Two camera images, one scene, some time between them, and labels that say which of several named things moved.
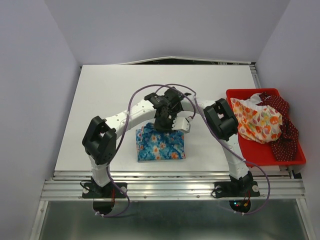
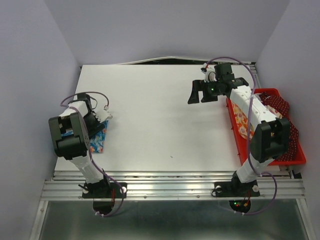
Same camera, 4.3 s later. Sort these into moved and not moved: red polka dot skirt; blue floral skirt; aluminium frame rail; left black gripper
Moved: left black gripper; blue floral skirt
Not moved: red polka dot skirt; aluminium frame rail
